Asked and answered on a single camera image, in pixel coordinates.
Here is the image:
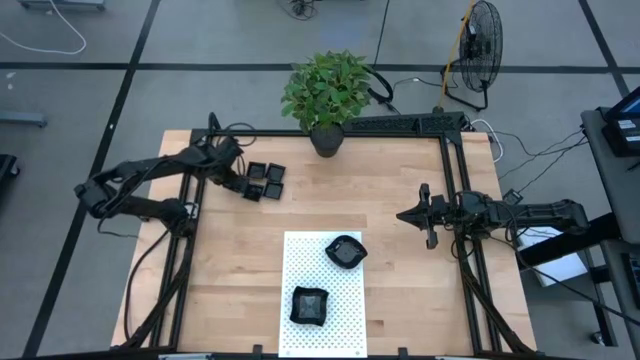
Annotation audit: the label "black floor cable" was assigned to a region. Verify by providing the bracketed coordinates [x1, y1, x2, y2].
[373, 0, 392, 66]

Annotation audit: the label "black wavy square mini plate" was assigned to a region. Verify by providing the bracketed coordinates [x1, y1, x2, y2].
[289, 285, 331, 327]

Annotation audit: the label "green potted plant black pot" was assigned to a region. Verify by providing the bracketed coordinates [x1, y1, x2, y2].
[280, 49, 374, 159]

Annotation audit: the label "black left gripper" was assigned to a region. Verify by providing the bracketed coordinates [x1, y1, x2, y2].
[209, 137, 251, 197]

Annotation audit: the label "black floor fan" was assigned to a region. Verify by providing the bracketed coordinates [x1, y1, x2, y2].
[439, 0, 505, 113]

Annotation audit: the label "white floor cable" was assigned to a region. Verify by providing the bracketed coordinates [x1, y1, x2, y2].
[0, 0, 89, 56]

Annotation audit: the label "grey side desk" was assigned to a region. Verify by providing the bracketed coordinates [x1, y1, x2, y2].
[579, 107, 640, 246]

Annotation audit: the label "yellow hanging cable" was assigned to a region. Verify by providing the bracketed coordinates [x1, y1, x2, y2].
[437, 0, 476, 110]

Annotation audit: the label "black aluminium table frame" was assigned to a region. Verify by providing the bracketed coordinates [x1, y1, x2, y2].
[110, 111, 540, 359]

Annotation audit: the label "black arm base cable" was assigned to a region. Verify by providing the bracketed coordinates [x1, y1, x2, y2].
[122, 230, 172, 342]

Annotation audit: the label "white perforated metal shelf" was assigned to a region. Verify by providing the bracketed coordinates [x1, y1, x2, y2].
[277, 230, 369, 359]

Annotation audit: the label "black perforated box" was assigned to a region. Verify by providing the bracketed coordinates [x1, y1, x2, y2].
[344, 111, 469, 135]

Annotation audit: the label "black rolling chair base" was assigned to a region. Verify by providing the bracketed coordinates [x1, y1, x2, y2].
[0, 153, 21, 187]

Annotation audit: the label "black desk monitor device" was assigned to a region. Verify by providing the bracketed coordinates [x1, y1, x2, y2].
[601, 85, 640, 158]

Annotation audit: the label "black headphones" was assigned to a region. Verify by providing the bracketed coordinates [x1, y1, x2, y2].
[366, 64, 401, 115]

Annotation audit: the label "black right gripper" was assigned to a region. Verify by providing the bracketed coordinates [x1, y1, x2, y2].
[397, 183, 454, 250]

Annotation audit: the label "grey metal furniture foot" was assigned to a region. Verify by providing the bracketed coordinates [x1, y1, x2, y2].
[0, 110, 49, 129]
[17, 0, 107, 11]

